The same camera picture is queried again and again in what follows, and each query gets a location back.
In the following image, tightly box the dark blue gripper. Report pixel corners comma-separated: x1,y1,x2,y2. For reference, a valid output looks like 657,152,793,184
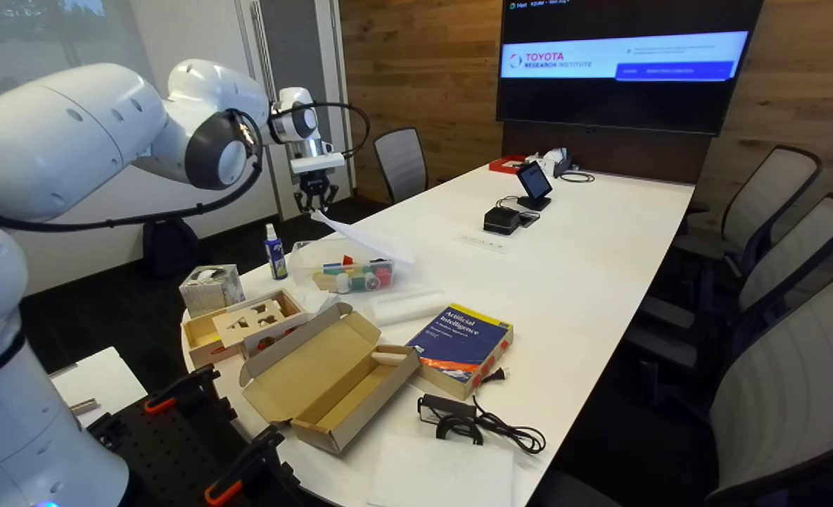
295,173,339,211

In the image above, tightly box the white plastic tote lid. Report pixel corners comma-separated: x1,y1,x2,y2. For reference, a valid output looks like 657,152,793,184
301,214,418,280

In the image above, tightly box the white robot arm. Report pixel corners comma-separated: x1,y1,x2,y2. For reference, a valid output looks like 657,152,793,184
0,60,278,507

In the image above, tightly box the blue spray bottle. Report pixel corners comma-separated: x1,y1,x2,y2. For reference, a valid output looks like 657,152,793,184
264,222,288,280

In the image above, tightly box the grey office chair far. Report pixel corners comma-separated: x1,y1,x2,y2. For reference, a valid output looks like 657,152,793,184
375,128,429,204

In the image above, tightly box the grey office chair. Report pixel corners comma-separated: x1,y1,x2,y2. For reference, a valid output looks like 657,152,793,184
534,282,833,507
629,196,833,377
375,128,429,204
676,145,823,274

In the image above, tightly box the wooden shape sorter box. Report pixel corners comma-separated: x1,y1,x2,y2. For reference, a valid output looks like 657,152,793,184
215,300,284,346

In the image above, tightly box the grey tissue box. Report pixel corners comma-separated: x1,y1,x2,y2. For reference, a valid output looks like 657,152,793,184
181,266,244,317

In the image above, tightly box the black backpack on floor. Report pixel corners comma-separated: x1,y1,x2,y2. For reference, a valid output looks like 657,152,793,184
143,221,201,277

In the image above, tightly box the open cardboard box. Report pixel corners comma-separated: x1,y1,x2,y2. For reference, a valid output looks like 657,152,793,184
240,304,420,456

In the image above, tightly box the black small box device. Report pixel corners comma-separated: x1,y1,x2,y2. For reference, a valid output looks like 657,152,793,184
484,208,520,235

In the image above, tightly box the red flat object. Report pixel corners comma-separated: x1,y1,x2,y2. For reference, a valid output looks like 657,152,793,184
489,159,523,176

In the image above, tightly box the blue and yellow book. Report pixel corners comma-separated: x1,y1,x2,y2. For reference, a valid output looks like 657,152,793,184
409,304,513,400

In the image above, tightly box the tablet on stand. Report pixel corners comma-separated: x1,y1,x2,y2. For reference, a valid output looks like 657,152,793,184
519,165,553,211

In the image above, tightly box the white object near tv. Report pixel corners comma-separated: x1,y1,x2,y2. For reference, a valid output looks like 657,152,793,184
539,148,593,184

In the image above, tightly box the grey office chair middle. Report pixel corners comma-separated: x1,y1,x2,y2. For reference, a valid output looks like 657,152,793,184
629,196,833,377

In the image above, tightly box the grey office chair back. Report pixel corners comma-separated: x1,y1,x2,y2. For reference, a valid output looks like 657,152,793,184
676,145,823,274

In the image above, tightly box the grey office chair near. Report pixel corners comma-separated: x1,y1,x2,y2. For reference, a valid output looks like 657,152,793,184
534,282,833,507

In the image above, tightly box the black clamp orange handle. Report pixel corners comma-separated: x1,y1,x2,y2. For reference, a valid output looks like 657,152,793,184
143,363,221,418

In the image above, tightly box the black cable with adapter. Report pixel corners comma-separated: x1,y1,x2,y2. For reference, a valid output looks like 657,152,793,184
415,393,548,456

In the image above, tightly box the wall mounted tv screen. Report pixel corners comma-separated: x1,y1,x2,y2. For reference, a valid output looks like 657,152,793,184
496,0,764,136

